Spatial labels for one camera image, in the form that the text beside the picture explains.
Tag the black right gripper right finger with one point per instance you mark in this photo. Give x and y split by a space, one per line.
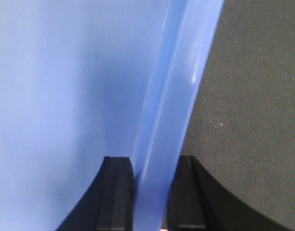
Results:
197 202

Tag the blue plastic tray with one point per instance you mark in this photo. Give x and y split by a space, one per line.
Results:
84 79

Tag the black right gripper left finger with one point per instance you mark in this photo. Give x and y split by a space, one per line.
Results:
107 204

